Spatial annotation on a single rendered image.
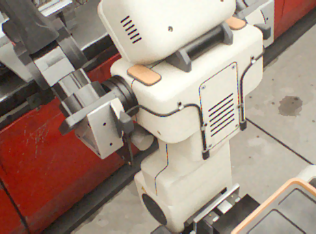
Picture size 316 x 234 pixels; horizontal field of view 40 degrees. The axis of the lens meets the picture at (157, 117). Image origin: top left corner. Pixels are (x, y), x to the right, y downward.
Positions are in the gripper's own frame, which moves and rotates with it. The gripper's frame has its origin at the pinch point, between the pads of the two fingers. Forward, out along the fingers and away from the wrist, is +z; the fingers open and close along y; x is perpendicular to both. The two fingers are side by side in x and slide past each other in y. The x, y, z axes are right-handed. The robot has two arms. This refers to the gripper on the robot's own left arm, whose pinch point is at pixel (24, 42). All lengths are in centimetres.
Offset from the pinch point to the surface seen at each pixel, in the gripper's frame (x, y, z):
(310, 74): 67, -152, 79
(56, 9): -10.5, -20.7, 13.1
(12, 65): 3.2, 6.0, 2.2
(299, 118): 79, -118, 72
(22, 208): 30, 21, 58
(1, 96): 4.1, 10.7, 16.2
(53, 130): 17.1, -1.0, 36.5
